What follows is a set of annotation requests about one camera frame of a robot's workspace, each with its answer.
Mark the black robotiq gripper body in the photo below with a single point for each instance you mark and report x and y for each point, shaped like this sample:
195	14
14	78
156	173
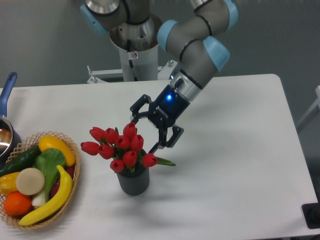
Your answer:
167	107

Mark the red tulip bouquet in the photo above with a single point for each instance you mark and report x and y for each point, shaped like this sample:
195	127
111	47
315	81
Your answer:
124	150

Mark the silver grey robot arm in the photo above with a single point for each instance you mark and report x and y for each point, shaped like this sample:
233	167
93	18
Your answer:
138	34

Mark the dark grey ribbed vase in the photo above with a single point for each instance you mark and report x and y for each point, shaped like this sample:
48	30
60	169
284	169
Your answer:
134	180

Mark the red purple vegetable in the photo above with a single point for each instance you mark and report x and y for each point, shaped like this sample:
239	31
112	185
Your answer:
71	171

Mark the yellow squash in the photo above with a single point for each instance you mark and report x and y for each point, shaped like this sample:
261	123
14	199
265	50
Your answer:
52	142

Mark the green bok choy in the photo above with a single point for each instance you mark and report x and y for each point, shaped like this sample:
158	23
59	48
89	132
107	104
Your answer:
47	163

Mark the green cucumber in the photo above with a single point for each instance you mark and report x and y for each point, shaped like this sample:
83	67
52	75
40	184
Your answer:
24	160

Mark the yellow banana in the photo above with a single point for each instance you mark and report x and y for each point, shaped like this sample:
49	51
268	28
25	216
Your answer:
54	204

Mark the round beige disc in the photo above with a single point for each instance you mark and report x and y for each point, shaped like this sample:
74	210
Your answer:
30	181

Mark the yellow bell pepper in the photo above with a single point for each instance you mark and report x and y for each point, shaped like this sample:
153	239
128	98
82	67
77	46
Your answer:
8	183

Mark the orange fruit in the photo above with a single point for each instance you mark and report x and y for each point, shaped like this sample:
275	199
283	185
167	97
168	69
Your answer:
17	204

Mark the black device at table edge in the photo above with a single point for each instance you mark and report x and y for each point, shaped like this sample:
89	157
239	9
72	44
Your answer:
311	212

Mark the woven wicker basket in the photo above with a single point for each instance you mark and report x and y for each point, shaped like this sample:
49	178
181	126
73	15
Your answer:
26	144

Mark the blue handled saucepan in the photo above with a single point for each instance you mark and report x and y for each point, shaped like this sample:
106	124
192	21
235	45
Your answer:
9	138

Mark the white furniture frame right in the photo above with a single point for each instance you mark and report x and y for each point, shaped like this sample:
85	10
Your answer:
310	113

